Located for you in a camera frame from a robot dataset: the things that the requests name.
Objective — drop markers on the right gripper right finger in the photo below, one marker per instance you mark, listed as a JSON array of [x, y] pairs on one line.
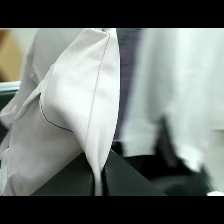
[[128, 180]]

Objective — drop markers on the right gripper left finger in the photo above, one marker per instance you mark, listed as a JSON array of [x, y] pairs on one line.
[[71, 180]]

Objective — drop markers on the grey long-sleeved shirt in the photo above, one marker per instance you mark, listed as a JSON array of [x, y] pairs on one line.
[[66, 110]]

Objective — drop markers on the white garment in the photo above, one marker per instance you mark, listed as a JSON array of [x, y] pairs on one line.
[[180, 83]]

